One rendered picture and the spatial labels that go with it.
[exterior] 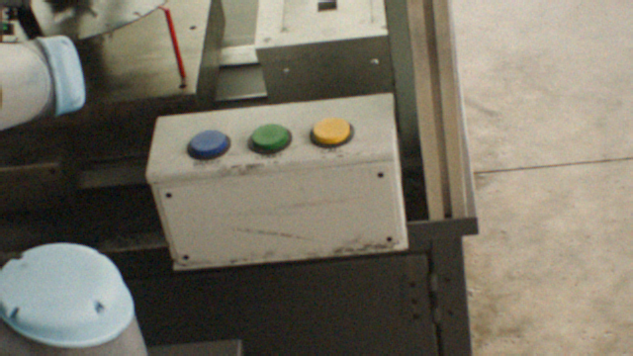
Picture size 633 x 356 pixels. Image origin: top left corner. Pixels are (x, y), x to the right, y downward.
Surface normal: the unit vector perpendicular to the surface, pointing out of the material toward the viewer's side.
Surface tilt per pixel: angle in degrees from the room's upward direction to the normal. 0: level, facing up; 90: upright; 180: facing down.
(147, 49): 0
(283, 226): 90
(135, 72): 0
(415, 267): 90
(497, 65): 0
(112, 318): 88
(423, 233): 90
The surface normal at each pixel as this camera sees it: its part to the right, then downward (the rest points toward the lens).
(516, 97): -0.14, -0.77
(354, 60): -0.02, 0.64
